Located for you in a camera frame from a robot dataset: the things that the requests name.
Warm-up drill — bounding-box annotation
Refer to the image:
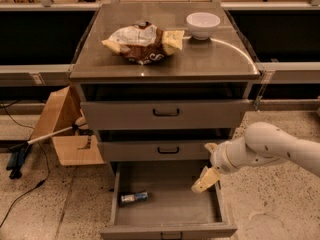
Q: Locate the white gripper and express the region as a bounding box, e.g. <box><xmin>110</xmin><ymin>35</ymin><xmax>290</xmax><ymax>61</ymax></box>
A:
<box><xmin>191</xmin><ymin>141</ymin><xmax>238</xmax><ymax>193</ymax></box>

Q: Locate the red bull can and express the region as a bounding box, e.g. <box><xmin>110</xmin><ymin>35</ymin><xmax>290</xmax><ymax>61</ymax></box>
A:
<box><xmin>119</xmin><ymin>192</ymin><xmax>148</xmax><ymax>206</ymax></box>

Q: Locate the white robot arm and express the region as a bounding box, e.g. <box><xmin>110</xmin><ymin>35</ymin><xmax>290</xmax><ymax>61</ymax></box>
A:
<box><xmin>191</xmin><ymin>122</ymin><xmax>320</xmax><ymax>193</ymax></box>

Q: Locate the grey middle drawer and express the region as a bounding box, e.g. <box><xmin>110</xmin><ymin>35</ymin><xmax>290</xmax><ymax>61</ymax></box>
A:
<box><xmin>98</xmin><ymin>139</ymin><xmax>225</xmax><ymax>162</ymax></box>

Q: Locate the grey drawer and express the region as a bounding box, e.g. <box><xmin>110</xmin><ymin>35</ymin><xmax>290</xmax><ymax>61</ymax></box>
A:
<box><xmin>101</xmin><ymin>160</ymin><xmax>237</xmax><ymax>240</ymax></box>
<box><xmin>81</xmin><ymin>100</ymin><xmax>252</xmax><ymax>130</ymax></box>
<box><xmin>98</xmin><ymin>139</ymin><xmax>225</xmax><ymax>162</ymax></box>

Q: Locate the grey bottom drawer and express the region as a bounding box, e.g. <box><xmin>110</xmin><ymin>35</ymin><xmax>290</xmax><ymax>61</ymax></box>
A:
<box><xmin>101</xmin><ymin>160</ymin><xmax>237</xmax><ymax>240</ymax></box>

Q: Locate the grey top drawer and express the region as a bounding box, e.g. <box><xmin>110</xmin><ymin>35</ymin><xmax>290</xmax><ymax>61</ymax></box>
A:
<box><xmin>81</xmin><ymin>100</ymin><xmax>252</xmax><ymax>130</ymax></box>

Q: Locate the grey drawer cabinet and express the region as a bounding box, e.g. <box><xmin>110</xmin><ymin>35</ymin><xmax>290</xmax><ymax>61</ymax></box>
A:
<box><xmin>68</xmin><ymin>1</ymin><xmax>261</xmax><ymax>172</ymax></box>

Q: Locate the crumpled chip bag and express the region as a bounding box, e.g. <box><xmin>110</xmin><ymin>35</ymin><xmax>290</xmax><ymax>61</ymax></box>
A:
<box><xmin>102</xmin><ymin>22</ymin><xmax>184</xmax><ymax>65</ymax></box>

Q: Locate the white bowl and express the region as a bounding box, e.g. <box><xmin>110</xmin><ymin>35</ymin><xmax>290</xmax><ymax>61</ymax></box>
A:
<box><xmin>186</xmin><ymin>12</ymin><xmax>221</xmax><ymax>40</ymax></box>

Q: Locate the cardboard box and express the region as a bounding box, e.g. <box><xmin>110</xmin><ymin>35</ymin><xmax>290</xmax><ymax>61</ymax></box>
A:
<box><xmin>30</xmin><ymin>86</ymin><xmax>103</xmax><ymax>166</ymax></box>

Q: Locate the reacher grabber tool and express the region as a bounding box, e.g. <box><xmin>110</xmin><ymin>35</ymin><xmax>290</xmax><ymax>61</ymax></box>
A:
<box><xmin>6</xmin><ymin>117</ymin><xmax>87</xmax><ymax>179</ymax></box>

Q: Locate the black floor cable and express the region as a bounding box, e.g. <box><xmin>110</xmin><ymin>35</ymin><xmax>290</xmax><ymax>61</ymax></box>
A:
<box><xmin>0</xmin><ymin>100</ymin><xmax>51</xmax><ymax>228</ymax></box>

